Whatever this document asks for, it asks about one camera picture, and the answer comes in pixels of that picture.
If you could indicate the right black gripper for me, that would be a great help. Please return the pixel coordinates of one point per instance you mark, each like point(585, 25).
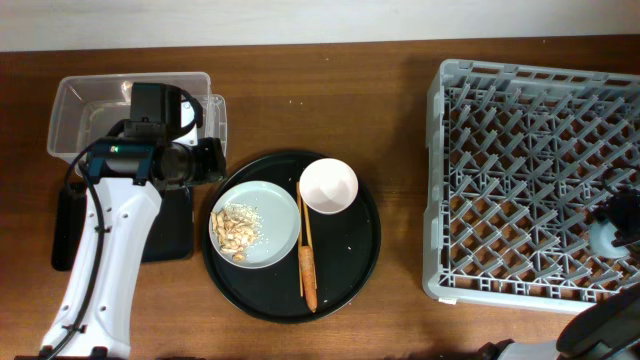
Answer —
point(614, 211)

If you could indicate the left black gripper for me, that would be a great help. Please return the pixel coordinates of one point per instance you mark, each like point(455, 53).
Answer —
point(212, 157)

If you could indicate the light blue cup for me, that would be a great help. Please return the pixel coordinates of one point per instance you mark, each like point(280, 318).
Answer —
point(601, 237)

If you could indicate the white bowl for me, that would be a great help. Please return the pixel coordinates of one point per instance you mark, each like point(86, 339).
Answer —
point(328, 186)

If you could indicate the orange carrot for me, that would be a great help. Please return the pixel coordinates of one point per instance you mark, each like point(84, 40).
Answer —
point(307, 267)

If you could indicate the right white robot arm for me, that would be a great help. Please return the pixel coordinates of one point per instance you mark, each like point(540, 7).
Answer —
point(609, 330)

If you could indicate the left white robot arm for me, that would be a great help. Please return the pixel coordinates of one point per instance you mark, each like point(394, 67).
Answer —
point(127, 173)

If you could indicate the grey dishwasher rack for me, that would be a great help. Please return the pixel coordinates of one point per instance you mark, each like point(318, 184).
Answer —
point(520, 159)

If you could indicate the clear plastic waste bin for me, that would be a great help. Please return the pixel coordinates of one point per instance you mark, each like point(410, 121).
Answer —
point(87, 107)

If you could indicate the peanut shell food scraps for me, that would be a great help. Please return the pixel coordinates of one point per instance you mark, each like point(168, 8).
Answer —
point(237, 227)

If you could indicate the black rectangular tray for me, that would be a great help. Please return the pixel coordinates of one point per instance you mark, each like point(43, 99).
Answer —
point(171, 236)

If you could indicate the left wooden chopstick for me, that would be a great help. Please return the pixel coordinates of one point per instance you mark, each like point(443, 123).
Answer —
point(299, 239)

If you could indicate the wooden chopstick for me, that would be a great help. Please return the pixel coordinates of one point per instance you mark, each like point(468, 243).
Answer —
point(307, 224)
point(299, 239)

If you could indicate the grey plate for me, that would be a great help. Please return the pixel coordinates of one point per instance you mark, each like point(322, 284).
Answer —
point(279, 225)

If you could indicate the right wooden chopstick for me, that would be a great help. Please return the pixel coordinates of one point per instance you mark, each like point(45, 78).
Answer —
point(307, 224)

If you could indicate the round black serving tray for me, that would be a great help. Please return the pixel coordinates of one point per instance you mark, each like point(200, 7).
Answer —
point(346, 248)

